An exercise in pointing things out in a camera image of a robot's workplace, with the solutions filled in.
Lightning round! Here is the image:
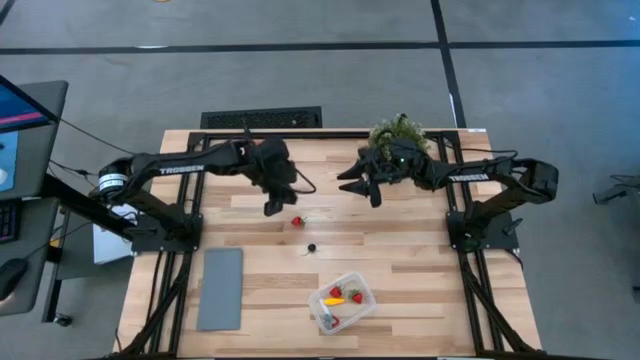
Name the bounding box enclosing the black aluminium table frame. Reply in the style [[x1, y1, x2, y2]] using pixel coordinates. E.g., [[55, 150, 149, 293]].
[[115, 128, 547, 360]]

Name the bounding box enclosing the clear plastic tupperware container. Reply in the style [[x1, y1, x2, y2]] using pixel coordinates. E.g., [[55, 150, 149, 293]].
[[307, 271, 378, 336]]

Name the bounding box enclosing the black keyboard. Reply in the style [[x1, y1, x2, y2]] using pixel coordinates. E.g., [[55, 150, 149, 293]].
[[0, 198, 22, 245]]

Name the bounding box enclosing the computer monitor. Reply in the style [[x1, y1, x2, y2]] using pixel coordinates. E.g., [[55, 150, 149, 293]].
[[0, 74, 57, 135]]

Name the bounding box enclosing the black computer mouse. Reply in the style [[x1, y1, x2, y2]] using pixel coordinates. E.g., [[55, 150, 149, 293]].
[[0, 257, 29, 301]]

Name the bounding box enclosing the black floor grate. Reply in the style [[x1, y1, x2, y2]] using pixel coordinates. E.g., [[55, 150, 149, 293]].
[[200, 105, 324, 130]]

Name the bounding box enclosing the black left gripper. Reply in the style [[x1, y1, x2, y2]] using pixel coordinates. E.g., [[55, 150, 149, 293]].
[[244, 136, 299, 218]]

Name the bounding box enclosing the green potted plant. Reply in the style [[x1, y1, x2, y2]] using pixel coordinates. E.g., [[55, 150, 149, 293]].
[[368, 112, 430, 161]]

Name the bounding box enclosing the small pale blue screen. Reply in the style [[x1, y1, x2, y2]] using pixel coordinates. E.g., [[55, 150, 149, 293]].
[[0, 130, 21, 194]]

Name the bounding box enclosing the black desk base frame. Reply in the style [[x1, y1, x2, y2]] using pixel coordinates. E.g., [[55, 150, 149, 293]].
[[38, 173, 136, 327]]

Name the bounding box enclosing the power adapter with cable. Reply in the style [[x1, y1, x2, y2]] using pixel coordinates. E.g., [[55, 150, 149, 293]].
[[592, 172, 640, 206]]

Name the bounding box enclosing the black floor cable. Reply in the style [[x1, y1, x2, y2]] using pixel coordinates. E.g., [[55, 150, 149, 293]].
[[58, 118, 137, 156]]

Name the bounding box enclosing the grey computer desk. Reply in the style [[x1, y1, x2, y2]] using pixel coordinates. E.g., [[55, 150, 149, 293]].
[[0, 79, 70, 317]]

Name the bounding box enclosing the white paper sheet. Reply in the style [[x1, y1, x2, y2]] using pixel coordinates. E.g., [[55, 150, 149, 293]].
[[92, 203, 135, 265]]

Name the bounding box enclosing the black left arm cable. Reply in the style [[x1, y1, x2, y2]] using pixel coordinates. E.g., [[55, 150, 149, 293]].
[[293, 168, 318, 196]]

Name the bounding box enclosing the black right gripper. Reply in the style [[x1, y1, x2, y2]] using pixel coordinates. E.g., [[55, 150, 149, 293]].
[[336, 139, 433, 209]]

